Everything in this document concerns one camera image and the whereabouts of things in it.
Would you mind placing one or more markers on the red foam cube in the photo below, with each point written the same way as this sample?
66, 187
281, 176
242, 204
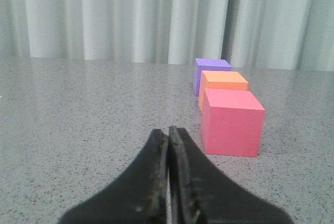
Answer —
231, 122

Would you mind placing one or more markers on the orange foam cube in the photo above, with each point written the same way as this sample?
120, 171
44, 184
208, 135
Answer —
221, 80

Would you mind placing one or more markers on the grey-green pleated curtain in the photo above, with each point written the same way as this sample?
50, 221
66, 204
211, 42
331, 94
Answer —
281, 34

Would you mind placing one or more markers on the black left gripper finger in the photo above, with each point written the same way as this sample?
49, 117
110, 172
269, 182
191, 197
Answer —
138, 195

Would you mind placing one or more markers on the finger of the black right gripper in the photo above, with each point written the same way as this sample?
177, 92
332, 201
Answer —
201, 193

